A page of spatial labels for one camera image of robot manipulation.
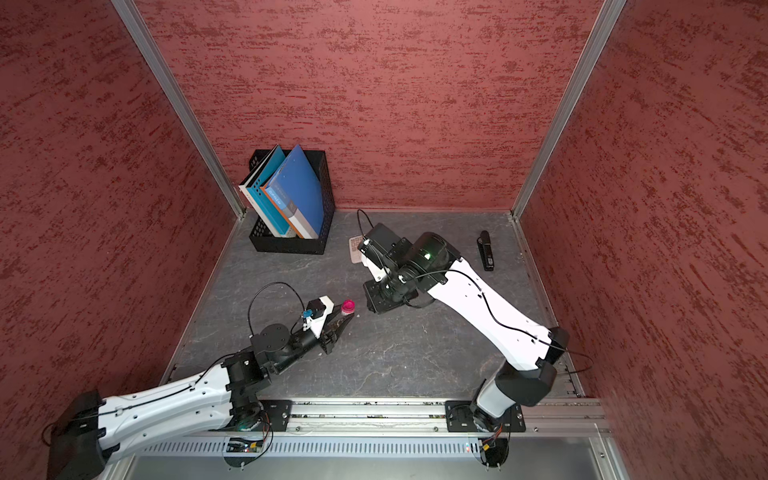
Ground pink paint jar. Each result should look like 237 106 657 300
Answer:
341 300 356 316

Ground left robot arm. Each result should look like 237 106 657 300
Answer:
46 296 355 479

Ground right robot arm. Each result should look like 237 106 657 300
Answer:
357 223 570 433

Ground pink calculator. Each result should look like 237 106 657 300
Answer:
348 235 364 264

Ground black mesh file holder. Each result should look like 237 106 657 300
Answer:
249 147 335 255

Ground orange spine book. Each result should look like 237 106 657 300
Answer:
257 187 297 238

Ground black stapler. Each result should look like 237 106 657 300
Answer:
477 230 495 271

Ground blue book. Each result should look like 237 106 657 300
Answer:
266 144 324 239

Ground teal book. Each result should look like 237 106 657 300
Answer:
239 145 293 238

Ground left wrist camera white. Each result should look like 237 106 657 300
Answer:
302 296 334 339

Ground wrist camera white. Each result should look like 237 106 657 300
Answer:
302 296 334 339
361 254 389 282

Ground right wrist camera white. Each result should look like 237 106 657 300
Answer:
361 254 389 282

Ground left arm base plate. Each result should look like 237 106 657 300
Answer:
233 400 293 433

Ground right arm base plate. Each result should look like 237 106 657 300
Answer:
444 400 526 434

